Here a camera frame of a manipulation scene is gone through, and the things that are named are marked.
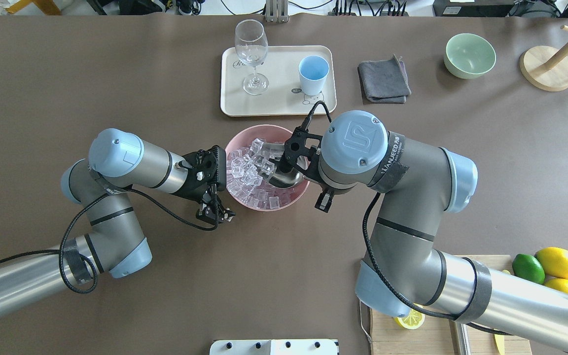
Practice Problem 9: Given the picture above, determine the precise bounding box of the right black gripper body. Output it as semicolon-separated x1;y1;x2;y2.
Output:
280;127;322;175

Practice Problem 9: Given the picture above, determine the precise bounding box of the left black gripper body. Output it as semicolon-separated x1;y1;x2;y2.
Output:
171;146;227;204

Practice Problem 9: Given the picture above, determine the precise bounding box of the silver metal ice scoop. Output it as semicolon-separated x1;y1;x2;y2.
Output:
259;143;304;189

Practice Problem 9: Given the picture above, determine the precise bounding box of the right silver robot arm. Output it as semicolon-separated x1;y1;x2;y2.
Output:
278;110;568;353

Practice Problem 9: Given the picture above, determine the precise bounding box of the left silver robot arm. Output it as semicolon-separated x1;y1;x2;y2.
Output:
0;128;235;318

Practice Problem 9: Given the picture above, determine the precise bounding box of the pink bowl of ice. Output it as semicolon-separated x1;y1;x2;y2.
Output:
225;124;310;212

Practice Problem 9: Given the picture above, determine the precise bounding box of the light blue cup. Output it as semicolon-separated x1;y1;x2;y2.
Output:
298;55;330;95

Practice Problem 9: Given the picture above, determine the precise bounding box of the wooden cup tree stand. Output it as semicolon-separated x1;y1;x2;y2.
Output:
518;25;568;92

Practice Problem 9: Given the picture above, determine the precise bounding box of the cream serving tray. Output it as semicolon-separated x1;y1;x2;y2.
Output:
219;45;337;117

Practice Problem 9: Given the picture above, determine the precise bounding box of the grey folded cloth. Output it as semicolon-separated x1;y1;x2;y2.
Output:
357;55;412;104

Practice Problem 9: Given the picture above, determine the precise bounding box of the clear wine glass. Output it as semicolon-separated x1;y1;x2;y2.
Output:
234;19;269;95

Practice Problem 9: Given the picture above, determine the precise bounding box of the half lemon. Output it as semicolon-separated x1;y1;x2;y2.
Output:
393;309;426;330

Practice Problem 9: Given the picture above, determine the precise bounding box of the bamboo cutting board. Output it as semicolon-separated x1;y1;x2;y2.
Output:
361;255;532;355

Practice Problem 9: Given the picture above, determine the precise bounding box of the light green bowl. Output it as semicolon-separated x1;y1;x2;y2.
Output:
443;33;497;79

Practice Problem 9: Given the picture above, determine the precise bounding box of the steel muddler bar tool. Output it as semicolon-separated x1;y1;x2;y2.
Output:
449;321;471;355

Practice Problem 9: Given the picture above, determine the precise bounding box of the green lime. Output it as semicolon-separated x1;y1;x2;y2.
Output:
512;253;546;285

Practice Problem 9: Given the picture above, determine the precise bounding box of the yellow plastic knife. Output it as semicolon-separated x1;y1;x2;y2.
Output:
494;334;506;355

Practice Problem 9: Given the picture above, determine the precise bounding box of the whole yellow lemon upper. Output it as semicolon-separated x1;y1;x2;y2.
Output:
534;247;568;279

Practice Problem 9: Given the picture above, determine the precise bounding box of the whole yellow lemon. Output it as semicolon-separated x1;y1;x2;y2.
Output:
534;247;568;279
543;278;568;294

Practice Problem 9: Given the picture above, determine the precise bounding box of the whole yellow lemon lower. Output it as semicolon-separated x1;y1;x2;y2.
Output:
543;278;568;294

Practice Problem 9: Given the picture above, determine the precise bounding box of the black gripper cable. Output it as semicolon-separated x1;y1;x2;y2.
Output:
302;101;568;336

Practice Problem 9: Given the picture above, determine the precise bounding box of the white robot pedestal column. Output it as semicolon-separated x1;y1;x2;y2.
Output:
209;339;340;355

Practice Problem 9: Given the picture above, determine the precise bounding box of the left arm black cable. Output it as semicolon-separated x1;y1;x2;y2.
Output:
0;186;220;294

